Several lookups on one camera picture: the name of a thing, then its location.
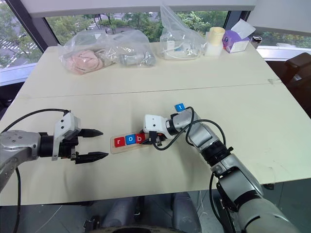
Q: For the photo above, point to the grey robot leg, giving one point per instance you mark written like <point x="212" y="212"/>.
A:
<point x="119" y="211"/>
<point x="184" y="211"/>

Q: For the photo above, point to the plastic bag with grey items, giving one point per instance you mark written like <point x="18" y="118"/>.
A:
<point x="136" y="59"/>

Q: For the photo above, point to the white plastic container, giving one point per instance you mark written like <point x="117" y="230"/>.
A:
<point x="213" y="49"/>

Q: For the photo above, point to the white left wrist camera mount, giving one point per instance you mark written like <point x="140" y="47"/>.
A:
<point x="66" y="122"/>

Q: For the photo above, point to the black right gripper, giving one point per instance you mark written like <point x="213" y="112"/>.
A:
<point x="162" y="138"/>

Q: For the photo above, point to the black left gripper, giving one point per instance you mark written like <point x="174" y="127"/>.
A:
<point x="68" y="148"/>

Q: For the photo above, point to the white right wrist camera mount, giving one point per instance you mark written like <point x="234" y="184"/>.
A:
<point x="154" y="122"/>

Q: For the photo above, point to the blue letter o block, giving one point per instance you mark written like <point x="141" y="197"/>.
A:
<point x="130" y="140"/>

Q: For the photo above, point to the red letter b block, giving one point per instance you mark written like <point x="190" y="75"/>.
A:
<point x="139" y="138"/>

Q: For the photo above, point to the purple tissue box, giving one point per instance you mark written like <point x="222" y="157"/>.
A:
<point x="236" y="42"/>

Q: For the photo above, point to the blue letter t block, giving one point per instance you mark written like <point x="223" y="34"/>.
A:
<point x="180" y="107"/>

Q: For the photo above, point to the pink plush fabric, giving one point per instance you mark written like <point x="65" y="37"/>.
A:
<point x="85" y="60"/>

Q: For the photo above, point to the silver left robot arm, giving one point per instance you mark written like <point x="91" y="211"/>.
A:
<point x="17" y="145"/>

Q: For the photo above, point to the cream tape roll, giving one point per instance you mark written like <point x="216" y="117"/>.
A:
<point x="217" y="35"/>

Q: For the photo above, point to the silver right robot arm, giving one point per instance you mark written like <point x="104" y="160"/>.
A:
<point x="233" y="170"/>

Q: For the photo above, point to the red letter r block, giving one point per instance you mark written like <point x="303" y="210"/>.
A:
<point x="119" y="142"/>

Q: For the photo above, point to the dark window frame post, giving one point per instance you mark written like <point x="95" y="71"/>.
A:
<point x="233" y="20"/>
<point x="31" y="21"/>

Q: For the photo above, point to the dark lidded cup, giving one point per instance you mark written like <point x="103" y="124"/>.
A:
<point x="255" y="42"/>

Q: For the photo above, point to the tall clear plastic bag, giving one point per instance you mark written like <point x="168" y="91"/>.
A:
<point x="179" y="31"/>

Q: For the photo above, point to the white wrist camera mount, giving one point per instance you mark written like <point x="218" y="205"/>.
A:
<point x="66" y="122"/>
<point x="154" y="122"/>

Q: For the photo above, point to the dark brown chair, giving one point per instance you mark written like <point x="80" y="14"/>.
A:
<point x="296" y="75"/>

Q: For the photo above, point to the wooden letter tray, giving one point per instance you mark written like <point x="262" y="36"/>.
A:
<point x="126" y="150"/>

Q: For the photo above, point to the dark robot waist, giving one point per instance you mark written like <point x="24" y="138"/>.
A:
<point x="131" y="229"/>

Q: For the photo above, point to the wide clear plastic bag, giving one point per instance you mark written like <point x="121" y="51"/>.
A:
<point x="107" y="46"/>

